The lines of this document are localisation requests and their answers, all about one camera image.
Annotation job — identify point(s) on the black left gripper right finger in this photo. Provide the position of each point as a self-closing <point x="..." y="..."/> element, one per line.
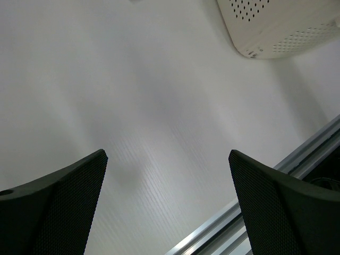
<point x="282" y="214"/>

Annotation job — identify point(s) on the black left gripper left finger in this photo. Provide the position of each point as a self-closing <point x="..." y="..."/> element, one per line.
<point x="53" y="214"/>

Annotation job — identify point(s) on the cream laundry basket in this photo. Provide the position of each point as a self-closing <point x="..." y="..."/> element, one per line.
<point x="269" y="29"/>

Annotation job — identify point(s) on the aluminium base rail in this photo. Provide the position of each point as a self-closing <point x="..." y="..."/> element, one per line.
<point x="316" y="161"/>

